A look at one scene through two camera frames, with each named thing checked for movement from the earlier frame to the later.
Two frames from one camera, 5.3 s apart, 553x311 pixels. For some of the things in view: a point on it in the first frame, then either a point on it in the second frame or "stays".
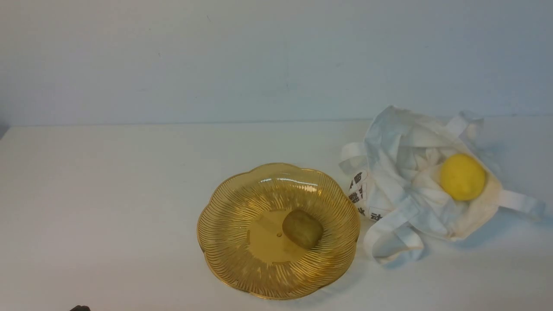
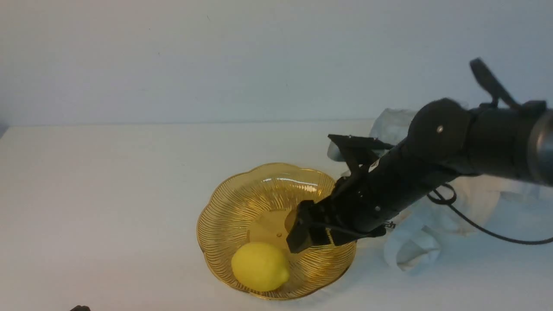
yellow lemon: [463, 177] -> [260, 267]
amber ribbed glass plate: [283, 231] stays
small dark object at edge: [79, 308] stays
